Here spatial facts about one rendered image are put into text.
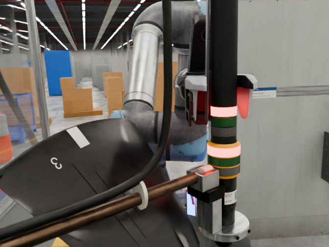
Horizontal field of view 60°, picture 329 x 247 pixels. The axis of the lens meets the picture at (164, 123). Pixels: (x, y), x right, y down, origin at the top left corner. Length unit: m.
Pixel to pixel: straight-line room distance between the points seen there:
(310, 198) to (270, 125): 0.74
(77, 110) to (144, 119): 8.91
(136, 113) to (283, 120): 1.90
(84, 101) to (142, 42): 8.73
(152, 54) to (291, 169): 1.99
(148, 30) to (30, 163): 0.57
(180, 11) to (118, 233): 0.67
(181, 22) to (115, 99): 6.99
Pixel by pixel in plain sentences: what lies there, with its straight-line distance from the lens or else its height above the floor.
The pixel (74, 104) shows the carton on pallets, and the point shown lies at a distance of 9.50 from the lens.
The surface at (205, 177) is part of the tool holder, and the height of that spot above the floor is 1.39.
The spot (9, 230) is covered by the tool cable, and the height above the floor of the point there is 1.40.
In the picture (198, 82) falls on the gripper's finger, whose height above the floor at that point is 1.50.
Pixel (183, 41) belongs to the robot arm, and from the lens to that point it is 0.88.
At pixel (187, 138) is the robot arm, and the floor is 1.36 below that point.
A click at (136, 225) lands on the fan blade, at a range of 0.37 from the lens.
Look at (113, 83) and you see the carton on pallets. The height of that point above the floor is 1.08.
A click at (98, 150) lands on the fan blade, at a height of 1.42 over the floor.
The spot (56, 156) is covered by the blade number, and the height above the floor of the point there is 1.42.
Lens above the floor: 1.53
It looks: 12 degrees down
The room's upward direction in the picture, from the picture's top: 2 degrees counter-clockwise
